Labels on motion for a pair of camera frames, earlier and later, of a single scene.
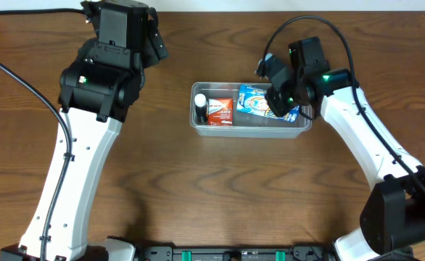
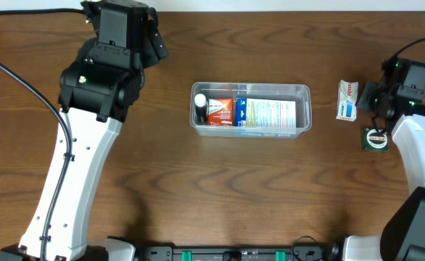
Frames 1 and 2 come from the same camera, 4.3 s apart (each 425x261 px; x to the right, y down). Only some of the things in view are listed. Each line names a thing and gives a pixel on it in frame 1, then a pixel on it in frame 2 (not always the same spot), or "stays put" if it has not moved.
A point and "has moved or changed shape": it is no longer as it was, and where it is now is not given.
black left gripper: [154, 41] stays put
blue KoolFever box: [252, 99] has moved or changed shape
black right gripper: [275, 69] -> [365, 98]
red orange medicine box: [220, 112] stays put
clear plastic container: [240, 110] stays put
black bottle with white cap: [201, 109] stays put
